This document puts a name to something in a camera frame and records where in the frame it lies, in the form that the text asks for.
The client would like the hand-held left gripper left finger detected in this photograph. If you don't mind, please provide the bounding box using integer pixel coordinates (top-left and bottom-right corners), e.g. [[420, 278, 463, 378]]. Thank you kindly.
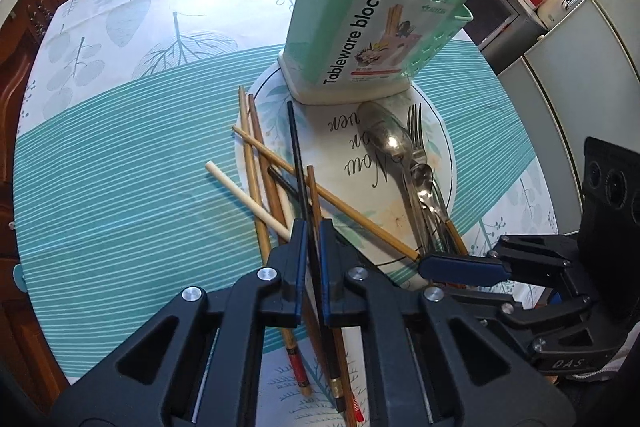
[[50, 218, 308, 427]]

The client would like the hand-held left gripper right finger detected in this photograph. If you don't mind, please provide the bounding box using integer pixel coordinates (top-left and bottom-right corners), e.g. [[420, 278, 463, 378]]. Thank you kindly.
[[320, 218, 577, 427]]

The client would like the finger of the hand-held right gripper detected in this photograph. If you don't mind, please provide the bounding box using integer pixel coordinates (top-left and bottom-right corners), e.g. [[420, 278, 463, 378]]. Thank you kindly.
[[440, 288, 622, 376], [418, 233, 582, 289]]

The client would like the light bamboo chopstick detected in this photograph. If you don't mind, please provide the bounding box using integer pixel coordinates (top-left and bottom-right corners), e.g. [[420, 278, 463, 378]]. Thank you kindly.
[[231, 125, 421, 264]]

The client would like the black chopstick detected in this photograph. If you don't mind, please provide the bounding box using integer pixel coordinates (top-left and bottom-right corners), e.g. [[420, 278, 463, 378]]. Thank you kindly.
[[286, 101, 348, 413]]

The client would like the green plastic utensil holder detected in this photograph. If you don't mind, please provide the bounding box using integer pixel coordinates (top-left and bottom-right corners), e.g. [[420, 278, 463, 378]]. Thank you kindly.
[[277, 0, 476, 105]]

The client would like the brown wooden chopstick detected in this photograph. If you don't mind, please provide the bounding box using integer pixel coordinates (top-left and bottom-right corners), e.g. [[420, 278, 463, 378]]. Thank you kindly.
[[247, 94, 337, 388], [442, 214, 470, 257]]

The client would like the brown chopstick with red tip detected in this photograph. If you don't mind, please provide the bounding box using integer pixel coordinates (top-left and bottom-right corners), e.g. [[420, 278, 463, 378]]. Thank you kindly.
[[305, 164, 365, 427]]

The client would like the round white printed placemat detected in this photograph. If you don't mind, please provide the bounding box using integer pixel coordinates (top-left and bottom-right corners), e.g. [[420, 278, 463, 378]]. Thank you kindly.
[[235, 57, 458, 290]]

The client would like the cream chopstick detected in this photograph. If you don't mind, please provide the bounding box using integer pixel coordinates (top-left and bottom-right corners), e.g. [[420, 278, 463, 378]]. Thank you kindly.
[[205, 161, 293, 242]]

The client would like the small metal spoon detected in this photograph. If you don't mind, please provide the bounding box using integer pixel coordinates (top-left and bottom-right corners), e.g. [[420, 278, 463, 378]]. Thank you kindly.
[[411, 163, 451, 233]]

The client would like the metal fork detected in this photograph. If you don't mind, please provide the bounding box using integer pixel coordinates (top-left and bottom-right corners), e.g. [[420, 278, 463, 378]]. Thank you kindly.
[[405, 103, 451, 255]]

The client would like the large metal spoon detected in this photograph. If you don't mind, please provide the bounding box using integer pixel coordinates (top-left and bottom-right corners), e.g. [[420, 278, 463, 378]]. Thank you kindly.
[[356, 100, 431, 255]]

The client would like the teal leaf print tablecloth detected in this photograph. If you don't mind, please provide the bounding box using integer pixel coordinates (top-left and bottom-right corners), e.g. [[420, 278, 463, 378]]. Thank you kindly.
[[12, 0, 561, 427]]

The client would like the white plastic container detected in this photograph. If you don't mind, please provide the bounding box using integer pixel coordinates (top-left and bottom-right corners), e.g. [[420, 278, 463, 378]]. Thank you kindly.
[[536, 0, 569, 28]]

